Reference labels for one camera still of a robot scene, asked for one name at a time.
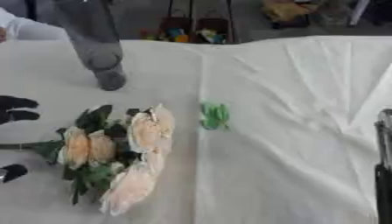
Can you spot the yellow bag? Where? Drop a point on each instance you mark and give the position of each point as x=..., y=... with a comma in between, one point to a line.
x=288, y=10

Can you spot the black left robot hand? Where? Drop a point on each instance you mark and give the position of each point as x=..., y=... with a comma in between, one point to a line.
x=15, y=102

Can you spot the small green leaf piece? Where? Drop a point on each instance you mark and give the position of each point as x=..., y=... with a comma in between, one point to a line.
x=214, y=116

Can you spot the black pole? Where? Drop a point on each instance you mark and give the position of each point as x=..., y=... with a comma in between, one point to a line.
x=30, y=8

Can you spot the peach artificial flower bouquet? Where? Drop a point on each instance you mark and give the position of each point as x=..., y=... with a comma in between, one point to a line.
x=145, y=134

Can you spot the person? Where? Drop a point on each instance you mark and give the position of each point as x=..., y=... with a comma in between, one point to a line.
x=35, y=30

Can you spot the dark red basket with toys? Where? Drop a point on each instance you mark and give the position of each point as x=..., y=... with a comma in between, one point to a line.
x=212, y=30
x=174, y=29

